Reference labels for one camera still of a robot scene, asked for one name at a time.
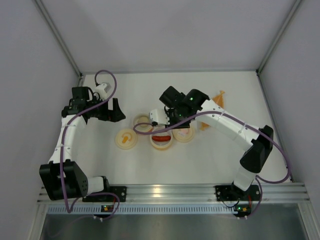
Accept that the white steamed bun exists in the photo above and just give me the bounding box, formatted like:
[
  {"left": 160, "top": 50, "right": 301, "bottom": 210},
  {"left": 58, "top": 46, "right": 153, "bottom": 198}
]
[{"left": 137, "top": 116, "right": 151, "bottom": 129}]

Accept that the long red sausage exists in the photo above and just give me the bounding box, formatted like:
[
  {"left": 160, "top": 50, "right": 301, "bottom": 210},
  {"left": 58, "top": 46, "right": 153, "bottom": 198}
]
[{"left": 151, "top": 135, "right": 172, "bottom": 142}]

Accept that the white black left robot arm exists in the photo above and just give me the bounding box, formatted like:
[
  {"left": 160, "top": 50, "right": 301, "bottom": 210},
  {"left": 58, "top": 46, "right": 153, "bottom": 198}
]
[{"left": 39, "top": 83, "right": 126, "bottom": 201}]

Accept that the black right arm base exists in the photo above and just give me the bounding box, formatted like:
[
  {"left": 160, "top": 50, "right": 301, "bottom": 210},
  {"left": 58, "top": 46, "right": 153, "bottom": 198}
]
[{"left": 214, "top": 184, "right": 261, "bottom": 202}]

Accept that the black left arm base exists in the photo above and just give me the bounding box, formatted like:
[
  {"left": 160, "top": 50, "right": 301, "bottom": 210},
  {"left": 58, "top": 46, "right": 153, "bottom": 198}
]
[{"left": 82, "top": 185, "right": 127, "bottom": 203}]

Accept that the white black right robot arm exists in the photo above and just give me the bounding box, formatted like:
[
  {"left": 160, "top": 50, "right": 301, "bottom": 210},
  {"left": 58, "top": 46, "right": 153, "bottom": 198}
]
[{"left": 149, "top": 86, "right": 274, "bottom": 194}]

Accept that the pink-based bowl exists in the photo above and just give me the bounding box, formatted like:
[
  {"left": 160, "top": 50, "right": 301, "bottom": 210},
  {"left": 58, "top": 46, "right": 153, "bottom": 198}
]
[{"left": 132, "top": 113, "right": 153, "bottom": 133}]

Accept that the orange-based bowl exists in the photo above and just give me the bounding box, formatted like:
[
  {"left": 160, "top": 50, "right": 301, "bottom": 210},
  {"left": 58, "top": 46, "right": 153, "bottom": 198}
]
[{"left": 149, "top": 131, "right": 174, "bottom": 151}]

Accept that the fish-shaped woven bamboo tray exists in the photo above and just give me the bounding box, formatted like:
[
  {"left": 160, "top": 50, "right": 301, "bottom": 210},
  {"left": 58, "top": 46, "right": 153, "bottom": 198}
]
[{"left": 198, "top": 89, "right": 226, "bottom": 132}]

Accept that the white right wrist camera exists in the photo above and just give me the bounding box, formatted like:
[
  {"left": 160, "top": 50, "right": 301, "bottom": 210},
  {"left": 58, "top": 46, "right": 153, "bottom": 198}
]
[{"left": 149, "top": 108, "right": 170, "bottom": 126}]

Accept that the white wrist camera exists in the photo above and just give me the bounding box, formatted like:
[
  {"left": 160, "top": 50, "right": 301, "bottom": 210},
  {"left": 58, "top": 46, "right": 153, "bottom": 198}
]
[
  {"left": 94, "top": 82, "right": 111, "bottom": 101},
  {"left": 149, "top": 108, "right": 170, "bottom": 126}
]

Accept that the cream lid with pink handle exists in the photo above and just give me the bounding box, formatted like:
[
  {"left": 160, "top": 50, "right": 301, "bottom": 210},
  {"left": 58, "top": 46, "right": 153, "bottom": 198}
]
[{"left": 172, "top": 126, "right": 196, "bottom": 143}]

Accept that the cream lid with orange handle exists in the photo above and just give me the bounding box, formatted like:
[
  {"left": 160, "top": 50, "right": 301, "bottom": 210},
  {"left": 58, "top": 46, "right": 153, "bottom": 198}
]
[{"left": 115, "top": 128, "right": 138, "bottom": 150}]

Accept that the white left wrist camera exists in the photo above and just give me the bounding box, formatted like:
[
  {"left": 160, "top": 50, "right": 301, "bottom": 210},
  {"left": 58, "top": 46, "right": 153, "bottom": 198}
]
[{"left": 94, "top": 82, "right": 111, "bottom": 101}]

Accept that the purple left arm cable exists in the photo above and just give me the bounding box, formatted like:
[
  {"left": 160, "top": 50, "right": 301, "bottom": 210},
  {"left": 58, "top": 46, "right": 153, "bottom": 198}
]
[{"left": 62, "top": 70, "right": 119, "bottom": 221}]

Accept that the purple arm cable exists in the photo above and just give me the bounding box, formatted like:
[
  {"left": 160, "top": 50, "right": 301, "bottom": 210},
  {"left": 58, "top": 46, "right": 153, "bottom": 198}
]
[
  {"left": 132, "top": 111, "right": 293, "bottom": 221},
  {"left": 62, "top": 70, "right": 119, "bottom": 221}
]

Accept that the left aluminium frame post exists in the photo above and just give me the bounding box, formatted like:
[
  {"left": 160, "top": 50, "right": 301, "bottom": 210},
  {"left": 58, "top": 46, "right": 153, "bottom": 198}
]
[{"left": 32, "top": 0, "right": 83, "bottom": 79}]

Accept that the aluminium frame post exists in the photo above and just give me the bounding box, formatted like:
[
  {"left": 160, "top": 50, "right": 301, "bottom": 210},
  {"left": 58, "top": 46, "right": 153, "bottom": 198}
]
[
  {"left": 32, "top": 0, "right": 83, "bottom": 79},
  {"left": 257, "top": 0, "right": 305, "bottom": 73}
]

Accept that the right aluminium frame post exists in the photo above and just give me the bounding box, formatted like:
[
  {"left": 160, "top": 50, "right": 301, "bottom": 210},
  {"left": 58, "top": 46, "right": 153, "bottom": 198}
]
[{"left": 257, "top": 0, "right": 305, "bottom": 73}]

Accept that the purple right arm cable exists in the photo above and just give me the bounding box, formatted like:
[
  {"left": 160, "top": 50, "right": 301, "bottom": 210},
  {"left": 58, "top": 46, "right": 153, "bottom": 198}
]
[{"left": 132, "top": 111, "right": 293, "bottom": 221}]

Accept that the slotted grey cable duct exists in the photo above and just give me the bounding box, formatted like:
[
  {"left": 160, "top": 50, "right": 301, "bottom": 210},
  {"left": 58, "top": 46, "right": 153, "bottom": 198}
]
[{"left": 46, "top": 204, "right": 301, "bottom": 215}]

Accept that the aluminium mounting rail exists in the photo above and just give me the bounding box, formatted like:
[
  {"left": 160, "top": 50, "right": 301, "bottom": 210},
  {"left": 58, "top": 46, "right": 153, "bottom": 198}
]
[{"left": 37, "top": 183, "right": 311, "bottom": 204}]

